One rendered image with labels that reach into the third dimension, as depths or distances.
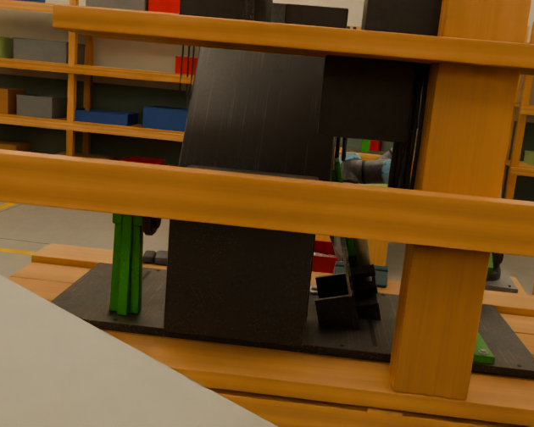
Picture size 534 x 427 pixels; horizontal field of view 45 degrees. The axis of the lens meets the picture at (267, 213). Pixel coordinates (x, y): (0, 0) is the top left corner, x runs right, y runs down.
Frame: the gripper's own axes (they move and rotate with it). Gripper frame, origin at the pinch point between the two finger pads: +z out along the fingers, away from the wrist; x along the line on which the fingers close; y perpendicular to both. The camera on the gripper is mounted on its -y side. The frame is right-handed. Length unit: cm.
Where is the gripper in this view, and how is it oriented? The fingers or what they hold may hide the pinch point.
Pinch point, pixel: (342, 258)
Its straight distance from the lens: 191.8
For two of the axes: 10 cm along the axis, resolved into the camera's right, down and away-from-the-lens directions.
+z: -1.2, 9.1, -4.0
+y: 0.2, 4.0, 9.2
